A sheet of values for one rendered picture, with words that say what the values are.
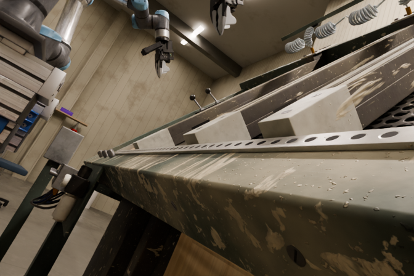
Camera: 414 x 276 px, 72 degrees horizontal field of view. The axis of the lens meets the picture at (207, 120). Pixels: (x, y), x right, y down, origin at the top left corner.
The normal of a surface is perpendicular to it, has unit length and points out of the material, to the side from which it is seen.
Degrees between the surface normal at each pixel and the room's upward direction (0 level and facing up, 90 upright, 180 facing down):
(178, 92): 90
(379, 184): 52
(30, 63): 90
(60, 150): 90
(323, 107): 90
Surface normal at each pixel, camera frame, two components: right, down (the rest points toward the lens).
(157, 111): 0.49, -0.10
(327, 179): -0.39, -0.92
